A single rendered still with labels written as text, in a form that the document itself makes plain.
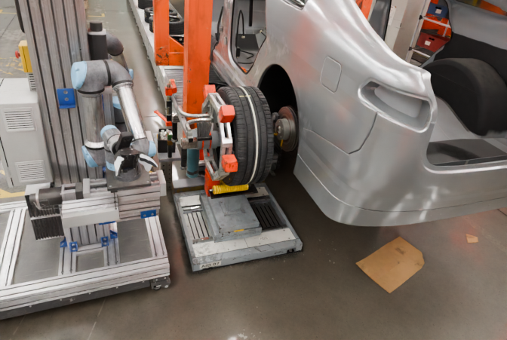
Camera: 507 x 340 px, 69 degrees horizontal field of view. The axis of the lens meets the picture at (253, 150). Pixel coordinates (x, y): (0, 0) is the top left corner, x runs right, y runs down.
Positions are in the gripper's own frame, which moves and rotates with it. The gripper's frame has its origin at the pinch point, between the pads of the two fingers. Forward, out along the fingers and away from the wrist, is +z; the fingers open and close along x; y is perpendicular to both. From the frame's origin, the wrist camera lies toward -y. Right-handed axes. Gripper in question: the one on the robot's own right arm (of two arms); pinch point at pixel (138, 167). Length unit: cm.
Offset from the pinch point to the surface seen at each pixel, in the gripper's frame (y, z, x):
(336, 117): -19, 7, -96
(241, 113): 1, -46, -80
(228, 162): 26, -34, -68
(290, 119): 11, -53, -129
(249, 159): 25, -32, -82
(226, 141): 17, -42, -70
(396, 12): -66, -269, -540
